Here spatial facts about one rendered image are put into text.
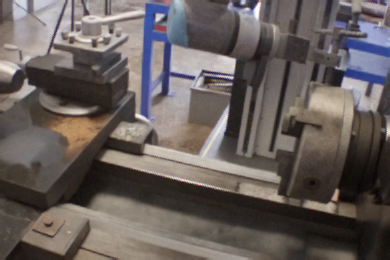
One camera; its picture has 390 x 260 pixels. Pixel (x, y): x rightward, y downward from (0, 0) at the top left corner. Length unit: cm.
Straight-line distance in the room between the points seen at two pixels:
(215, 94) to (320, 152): 221
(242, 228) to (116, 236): 38
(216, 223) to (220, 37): 60
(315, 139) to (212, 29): 28
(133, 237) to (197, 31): 49
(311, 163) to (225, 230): 45
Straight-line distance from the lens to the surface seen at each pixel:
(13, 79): 112
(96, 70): 117
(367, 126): 89
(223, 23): 79
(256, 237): 120
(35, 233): 98
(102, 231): 102
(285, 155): 94
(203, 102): 303
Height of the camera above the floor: 155
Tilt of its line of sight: 30 degrees down
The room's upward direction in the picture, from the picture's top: 6 degrees clockwise
